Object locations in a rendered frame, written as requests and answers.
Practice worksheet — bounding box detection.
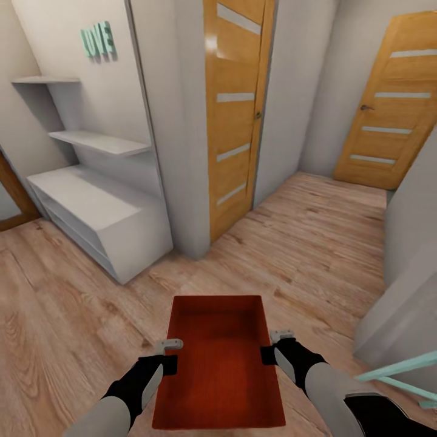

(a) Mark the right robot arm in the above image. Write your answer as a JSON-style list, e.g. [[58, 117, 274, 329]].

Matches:
[[260, 328, 437, 437]]

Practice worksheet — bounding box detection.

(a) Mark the storage box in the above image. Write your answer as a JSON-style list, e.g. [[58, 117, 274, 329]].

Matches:
[[152, 295, 286, 430]]

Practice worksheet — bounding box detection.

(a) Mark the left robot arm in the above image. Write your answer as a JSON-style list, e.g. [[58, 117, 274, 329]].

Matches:
[[57, 338, 183, 437]]

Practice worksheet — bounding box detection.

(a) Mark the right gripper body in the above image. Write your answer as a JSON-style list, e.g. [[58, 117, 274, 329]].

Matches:
[[260, 343, 278, 365]]

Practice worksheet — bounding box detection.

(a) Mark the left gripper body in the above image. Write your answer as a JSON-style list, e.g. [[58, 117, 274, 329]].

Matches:
[[158, 355, 178, 376]]

